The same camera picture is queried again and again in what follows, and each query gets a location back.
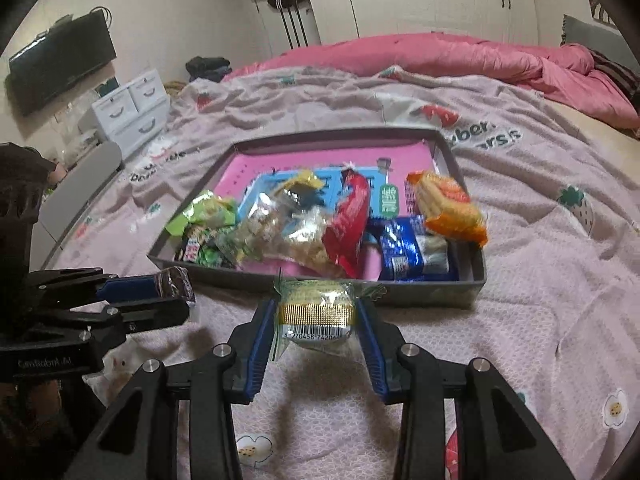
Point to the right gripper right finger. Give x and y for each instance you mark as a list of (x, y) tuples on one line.
[(498, 437)]

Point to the clear peanut candy packet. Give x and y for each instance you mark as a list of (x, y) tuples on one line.
[(279, 229)]

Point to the beige bed sheet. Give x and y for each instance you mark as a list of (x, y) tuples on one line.
[(617, 148)]

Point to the yellow snack wrapper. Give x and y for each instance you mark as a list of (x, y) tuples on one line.
[(304, 189)]

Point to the blue biscuit snack pack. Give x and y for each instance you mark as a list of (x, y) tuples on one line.
[(410, 253)]

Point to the dark chocolate snack packet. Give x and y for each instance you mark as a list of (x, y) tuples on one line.
[(174, 282)]

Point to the orange cracker snack pack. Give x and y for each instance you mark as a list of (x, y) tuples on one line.
[(447, 209)]

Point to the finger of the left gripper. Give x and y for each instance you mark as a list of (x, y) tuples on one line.
[(135, 314), (125, 284)]

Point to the pink and blue book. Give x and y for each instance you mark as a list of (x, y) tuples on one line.
[(385, 168)]

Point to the black wall television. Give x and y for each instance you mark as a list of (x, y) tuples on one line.
[(55, 62)]

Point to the pink quilt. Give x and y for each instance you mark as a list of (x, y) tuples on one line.
[(563, 74)]

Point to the white drawer cabinet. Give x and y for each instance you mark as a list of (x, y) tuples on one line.
[(131, 115)]

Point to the pile of dark clothes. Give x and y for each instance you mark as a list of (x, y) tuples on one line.
[(212, 69)]

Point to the grey padded headboard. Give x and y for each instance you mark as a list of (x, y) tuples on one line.
[(610, 44)]

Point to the black green bean snack packet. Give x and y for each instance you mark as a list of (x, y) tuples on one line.
[(198, 246)]

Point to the small yellow cake packet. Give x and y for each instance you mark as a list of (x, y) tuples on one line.
[(319, 315)]

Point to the red snack packet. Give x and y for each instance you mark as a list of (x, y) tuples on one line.
[(343, 234)]

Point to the dark striped pillow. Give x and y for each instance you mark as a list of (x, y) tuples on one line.
[(624, 78)]

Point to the grey cardboard box tray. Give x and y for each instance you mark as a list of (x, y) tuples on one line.
[(469, 257)]

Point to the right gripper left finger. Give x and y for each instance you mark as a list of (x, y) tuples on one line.
[(137, 436)]

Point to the door with hanging bags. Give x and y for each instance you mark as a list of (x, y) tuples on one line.
[(287, 24)]

